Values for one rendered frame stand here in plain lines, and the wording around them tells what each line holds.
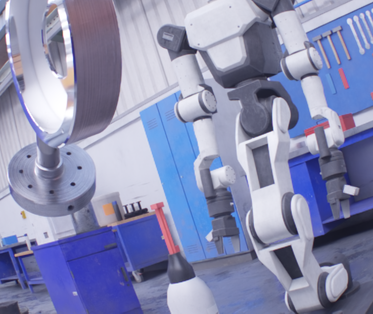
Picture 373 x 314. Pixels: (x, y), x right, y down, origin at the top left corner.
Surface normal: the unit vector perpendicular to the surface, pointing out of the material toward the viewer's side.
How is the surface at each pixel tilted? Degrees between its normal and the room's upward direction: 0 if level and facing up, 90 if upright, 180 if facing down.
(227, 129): 90
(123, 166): 90
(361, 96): 90
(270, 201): 66
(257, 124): 90
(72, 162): 49
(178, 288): 56
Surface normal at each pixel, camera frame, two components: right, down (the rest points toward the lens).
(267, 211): -0.62, -0.30
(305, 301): -0.43, 0.36
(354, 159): -0.71, 0.16
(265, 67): 0.82, 0.26
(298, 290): -0.32, 0.56
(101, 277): 0.64, -0.27
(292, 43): -0.54, 0.10
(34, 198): 0.11, -0.78
